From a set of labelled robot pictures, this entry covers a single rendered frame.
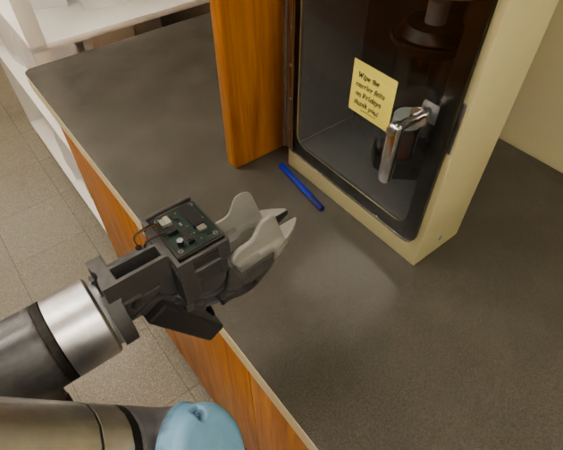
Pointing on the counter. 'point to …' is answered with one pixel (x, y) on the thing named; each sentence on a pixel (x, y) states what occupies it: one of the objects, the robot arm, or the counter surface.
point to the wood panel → (249, 75)
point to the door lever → (398, 141)
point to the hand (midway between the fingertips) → (281, 224)
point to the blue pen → (301, 187)
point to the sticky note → (372, 94)
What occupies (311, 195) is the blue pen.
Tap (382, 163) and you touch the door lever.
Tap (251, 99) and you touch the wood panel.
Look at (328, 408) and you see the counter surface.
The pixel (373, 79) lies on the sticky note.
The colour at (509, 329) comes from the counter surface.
